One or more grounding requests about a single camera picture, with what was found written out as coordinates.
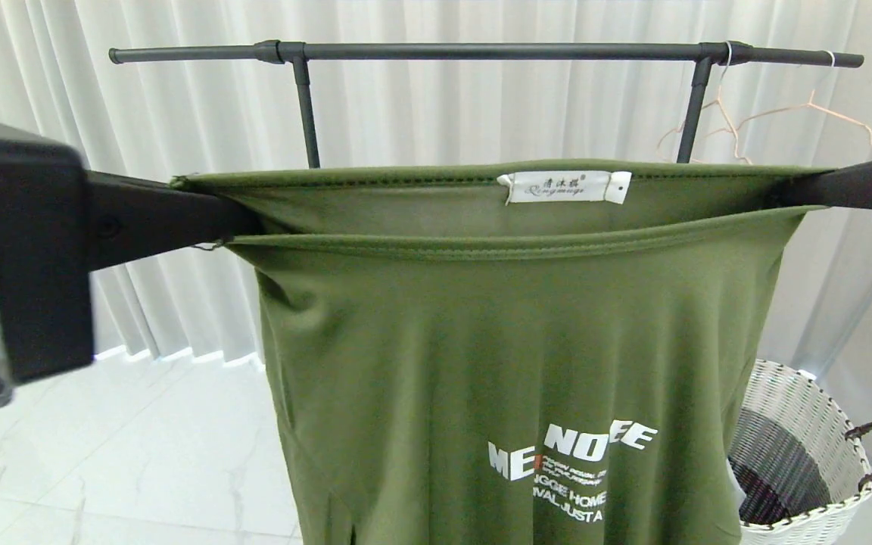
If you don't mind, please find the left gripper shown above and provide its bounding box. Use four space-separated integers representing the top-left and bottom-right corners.
0 121 98 385

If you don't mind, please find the green printed garment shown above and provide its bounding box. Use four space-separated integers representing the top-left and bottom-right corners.
170 157 836 545

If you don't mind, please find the pink clothes hanger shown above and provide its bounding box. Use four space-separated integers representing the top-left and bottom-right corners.
656 64 756 166
735 64 872 157

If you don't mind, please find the black clothes rack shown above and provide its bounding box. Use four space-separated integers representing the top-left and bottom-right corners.
108 39 865 169

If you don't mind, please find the white laundry basket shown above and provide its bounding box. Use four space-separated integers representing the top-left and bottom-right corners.
724 358 872 545

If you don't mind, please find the white curtain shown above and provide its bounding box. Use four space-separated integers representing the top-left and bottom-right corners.
0 0 872 366

